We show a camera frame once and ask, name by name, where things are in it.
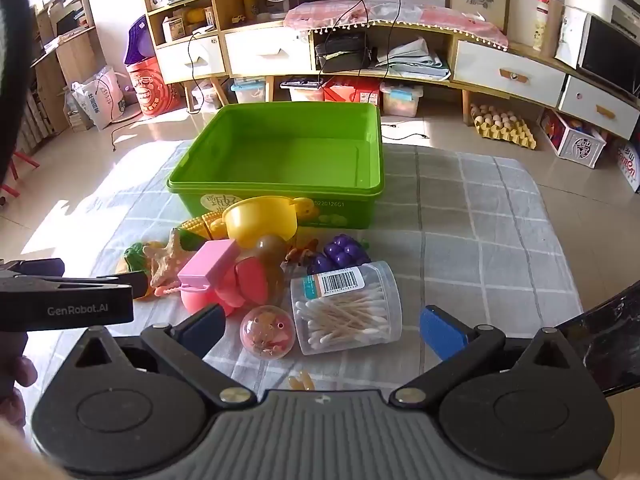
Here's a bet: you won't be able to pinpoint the black power cable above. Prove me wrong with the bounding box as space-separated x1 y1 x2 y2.
186 30 221 113

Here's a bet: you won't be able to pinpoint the black microwave oven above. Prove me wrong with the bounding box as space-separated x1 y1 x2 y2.
577 12 640 102

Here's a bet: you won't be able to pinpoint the brown round toy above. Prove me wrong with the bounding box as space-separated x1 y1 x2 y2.
252 234 292 307

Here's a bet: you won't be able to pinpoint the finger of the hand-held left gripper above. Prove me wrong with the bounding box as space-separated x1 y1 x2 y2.
114 270 149 302

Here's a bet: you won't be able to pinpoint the dark glossy panel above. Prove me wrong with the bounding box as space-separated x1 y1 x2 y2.
554 285 640 397

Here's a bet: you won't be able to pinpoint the wooden bookshelf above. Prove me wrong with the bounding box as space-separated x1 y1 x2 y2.
29 0 99 137

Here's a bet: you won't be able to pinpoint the yellow egg tray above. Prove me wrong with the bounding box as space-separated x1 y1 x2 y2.
470 103 539 150

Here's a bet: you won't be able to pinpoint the red storage box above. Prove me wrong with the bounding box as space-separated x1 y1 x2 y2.
323 77 383 111

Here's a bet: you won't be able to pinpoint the orange brown toy creature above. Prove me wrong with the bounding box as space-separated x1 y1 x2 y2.
284 239 321 275

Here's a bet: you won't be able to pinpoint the white printed bottle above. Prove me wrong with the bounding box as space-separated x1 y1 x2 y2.
532 0 556 52

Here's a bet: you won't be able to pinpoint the amber translucent toy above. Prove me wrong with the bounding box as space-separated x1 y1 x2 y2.
287 370 317 392

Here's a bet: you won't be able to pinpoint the pink beaded toy wand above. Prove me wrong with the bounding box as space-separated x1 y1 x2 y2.
150 282 237 317

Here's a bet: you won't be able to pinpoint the white plastic crate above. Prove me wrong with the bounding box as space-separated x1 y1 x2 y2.
540 109 609 170

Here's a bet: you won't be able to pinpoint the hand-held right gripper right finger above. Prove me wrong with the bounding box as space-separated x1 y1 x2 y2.
390 304 583 408

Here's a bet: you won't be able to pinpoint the person's left hand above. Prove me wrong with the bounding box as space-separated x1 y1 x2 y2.
0 330 39 433

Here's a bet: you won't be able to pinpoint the coral pink toy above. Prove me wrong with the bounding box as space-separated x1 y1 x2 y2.
233 256 271 307

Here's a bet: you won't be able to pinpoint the pink fringed cloth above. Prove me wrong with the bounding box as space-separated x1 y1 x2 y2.
283 1 511 52

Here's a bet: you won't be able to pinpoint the purple toy grapes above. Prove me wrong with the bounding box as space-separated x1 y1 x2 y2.
307 234 371 276

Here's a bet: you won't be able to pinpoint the wooden TV stand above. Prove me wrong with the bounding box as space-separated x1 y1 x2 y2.
300 7 640 142

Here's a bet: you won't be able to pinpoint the folded pale cloth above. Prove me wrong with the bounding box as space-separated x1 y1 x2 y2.
377 37 451 81

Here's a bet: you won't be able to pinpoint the clear box with blue lid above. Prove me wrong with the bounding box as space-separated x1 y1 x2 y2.
230 77 266 106

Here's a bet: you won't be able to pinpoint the clear toy ball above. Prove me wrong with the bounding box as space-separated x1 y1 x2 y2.
240 305 295 361

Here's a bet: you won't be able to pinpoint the red white carton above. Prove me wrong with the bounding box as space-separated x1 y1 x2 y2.
612 140 640 194

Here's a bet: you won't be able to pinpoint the pink toy box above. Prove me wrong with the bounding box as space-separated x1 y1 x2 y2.
177 239 239 292

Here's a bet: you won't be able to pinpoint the clear storage box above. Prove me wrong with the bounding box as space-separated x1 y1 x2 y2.
380 82 425 119

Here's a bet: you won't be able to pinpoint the yellow toy pot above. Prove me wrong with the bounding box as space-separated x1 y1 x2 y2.
221 197 314 252

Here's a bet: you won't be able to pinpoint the clear cotton swab container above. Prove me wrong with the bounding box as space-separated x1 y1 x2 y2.
290 260 403 357

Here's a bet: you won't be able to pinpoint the red printed bag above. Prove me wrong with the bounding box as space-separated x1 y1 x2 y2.
125 57 184 119

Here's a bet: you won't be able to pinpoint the white sack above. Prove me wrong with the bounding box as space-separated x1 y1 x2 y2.
72 66 129 130

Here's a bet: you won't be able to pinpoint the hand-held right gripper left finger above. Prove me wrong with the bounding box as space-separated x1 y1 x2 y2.
66 304 258 408

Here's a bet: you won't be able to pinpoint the purple plastic item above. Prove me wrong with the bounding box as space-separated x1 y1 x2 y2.
123 15 154 66

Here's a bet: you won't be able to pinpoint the wooden shelf cabinet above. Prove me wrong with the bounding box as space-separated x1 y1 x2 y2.
140 0 303 113

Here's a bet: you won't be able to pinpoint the white drawer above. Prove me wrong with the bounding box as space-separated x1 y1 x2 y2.
157 36 224 84
452 40 569 109
558 76 640 141
223 29 302 79

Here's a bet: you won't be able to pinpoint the green plastic storage bin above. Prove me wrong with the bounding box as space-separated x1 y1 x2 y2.
166 102 386 231

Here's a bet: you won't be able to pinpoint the toy corn cob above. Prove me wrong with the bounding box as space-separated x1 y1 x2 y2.
179 211 229 252

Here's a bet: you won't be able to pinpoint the beige starfish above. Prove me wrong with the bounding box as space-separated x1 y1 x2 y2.
142 227 211 297

